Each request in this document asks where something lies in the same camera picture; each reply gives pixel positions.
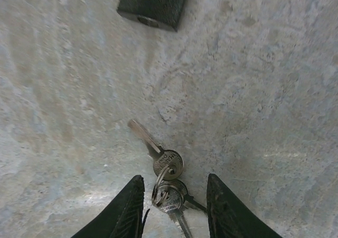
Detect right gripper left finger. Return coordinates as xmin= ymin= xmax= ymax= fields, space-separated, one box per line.
xmin=70 ymin=175 xmax=151 ymax=238

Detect black padlock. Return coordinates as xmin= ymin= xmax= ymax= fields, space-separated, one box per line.
xmin=117 ymin=0 xmax=191 ymax=33

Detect silver key bunch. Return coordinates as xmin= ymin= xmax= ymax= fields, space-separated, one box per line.
xmin=127 ymin=118 xmax=208 ymax=238

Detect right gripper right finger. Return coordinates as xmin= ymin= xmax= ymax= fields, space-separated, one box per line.
xmin=206 ymin=173 xmax=284 ymax=238

